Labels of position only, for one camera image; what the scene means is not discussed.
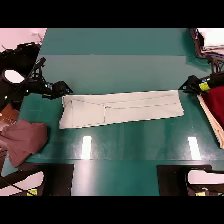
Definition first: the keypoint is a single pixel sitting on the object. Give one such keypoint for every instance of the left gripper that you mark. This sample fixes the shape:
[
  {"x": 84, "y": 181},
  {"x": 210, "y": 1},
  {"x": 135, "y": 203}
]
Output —
[{"x": 61, "y": 89}]

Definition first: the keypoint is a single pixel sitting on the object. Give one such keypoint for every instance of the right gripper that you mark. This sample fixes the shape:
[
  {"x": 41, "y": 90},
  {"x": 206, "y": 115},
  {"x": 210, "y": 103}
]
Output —
[{"x": 190, "y": 84}]

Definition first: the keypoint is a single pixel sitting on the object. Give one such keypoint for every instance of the white garment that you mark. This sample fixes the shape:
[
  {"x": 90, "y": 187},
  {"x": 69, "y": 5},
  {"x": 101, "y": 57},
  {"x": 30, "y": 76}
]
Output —
[{"x": 126, "y": 108}]

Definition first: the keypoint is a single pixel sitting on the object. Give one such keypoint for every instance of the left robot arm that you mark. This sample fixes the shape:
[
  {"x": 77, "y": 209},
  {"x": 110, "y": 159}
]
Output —
[{"x": 20, "y": 61}]

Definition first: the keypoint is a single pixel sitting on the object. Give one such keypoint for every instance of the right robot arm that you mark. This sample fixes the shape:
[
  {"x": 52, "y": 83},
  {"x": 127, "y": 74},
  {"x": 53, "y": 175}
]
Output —
[{"x": 216, "y": 80}]

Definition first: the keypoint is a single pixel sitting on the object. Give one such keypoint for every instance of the red garment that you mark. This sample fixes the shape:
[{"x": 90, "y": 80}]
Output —
[{"x": 216, "y": 103}]

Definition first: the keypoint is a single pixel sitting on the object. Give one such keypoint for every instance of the brown garment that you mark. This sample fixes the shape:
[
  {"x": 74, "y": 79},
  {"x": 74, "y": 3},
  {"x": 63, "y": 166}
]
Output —
[{"x": 8, "y": 115}]

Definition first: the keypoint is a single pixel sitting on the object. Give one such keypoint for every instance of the mauve garment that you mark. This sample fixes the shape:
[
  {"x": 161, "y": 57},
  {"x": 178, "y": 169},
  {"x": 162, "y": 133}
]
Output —
[{"x": 25, "y": 138}]

